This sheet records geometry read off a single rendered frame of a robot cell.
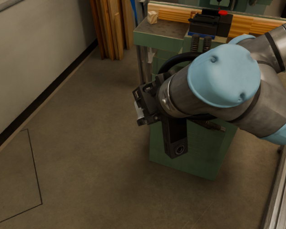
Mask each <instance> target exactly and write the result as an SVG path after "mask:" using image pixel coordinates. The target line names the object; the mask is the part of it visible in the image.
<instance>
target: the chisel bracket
mask: <svg viewBox="0 0 286 229"><path fill-rule="evenodd" d="M229 2H231V0H222V1H221V2H217V0H210V4H211V5H217V6H226V7H228V5H229Z"/></svg>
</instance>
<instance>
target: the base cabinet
mask: <svg viewBox="0 0 286 229"><path fill-rule="evenodd" d="M210 121H211V122H213V123H215V124H217V125H220V126H223V127H224V128H226V130H225V132H224V133H223V132H220V131H218V130H215V131H214V132H213V131H211V130H209V129H206V128H204V127H202V126H200V125H198V124H196V123H194V122H191V121H189V120H187V142H188V152H187V153H185V154H183V155H181V156H178V157H176V158H174V159H171V158H170V157H169V156H168V155H167V154H166V153H165V150H164V141H163V129H162V122H161V121H159V122H156V123H154V124H151V125H150V148H149V160H150V161H152V162H155V163H158V164H162V165H165V166H168V167H171V168H174V169H178V170H180V171H183V172H187V173H190V174H193V175H196V176H199V177H202V178H205V179H208V180H211V181H214V180H215V178H216V176H217V174H218V171H219V169H220V167H221V165H222V163H223V160H224V158H225V156H226V154H227V151H228V149H229V147H230V145H231V142H232V140H233V138H234V136H235V133H236V131H237V129H238V127H236V126H234V125H232V124H230V123H228V122H226V121H224V120H222V119H220V118H217V119H213V120H210Z"/></svg>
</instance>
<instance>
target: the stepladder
mask: <svg viewBox="0 0 286 229"><path fill-rule="evenodd" d="M130 1H131V8H132V16H133V26H134V30H135V29H136V28H137V27H138V26H139V24H140V23H141V22H142V21H143V20H144V17H143V11H144V14H145V18H146V17H147V15H148V0H130ZM141 47H142V54H143V61H142V58H141V49H140V45H136V50H137V58H138V69H139V76H140V86H141V85H144V84H145V82H144V79H143V67H142V64H143V63H144V69H145V75H146V82H147V83H149V82H151V75H150V68H149V63H150V64H151V65H152V67H153V56H154V55H155V53H153V48H149V50H150V52H148V50H147V47H145V46H141Z"/></svg>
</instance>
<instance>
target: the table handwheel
mask: <svg viewBox="0 0 286 229"><path fill-rule="evenodd" d="M201 54H203V52H185V53H181V54H178V55H175V56H173V57H172V58H170V59H168V60H167V61H166V62H165V63H164V64H163V65H162V66H161V68H160V70H159V72H158V74H162V73H166V72H168V71H169V70H170V69H171V68H172V67H173V66H174V65H176V64H179V63H181V62H185V61H194V60H195V59H196V58H197V57H198V56H199V55H201ZM217 118H218V117H216V116H214V115H211V114H209V113H207V114H196V115H192V116H188V117H187V119H190V120H195V121H208V120H213V119H217Z"/></svg>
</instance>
